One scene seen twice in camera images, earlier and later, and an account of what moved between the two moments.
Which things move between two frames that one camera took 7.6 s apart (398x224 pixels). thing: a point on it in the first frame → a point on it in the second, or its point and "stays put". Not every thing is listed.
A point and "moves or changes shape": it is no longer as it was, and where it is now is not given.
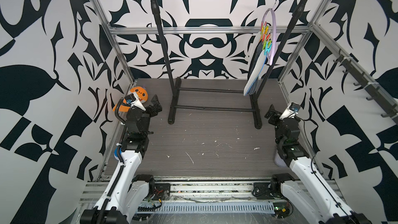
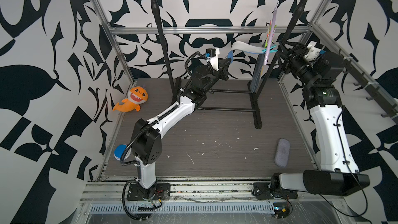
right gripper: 271,113 → 302,50
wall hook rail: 373,88 stays put
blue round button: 115,152 stays put
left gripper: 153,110 → 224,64
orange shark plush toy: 141,96 stays put
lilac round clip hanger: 265,35 moves or changes shape
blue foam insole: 256,66 → 243,46
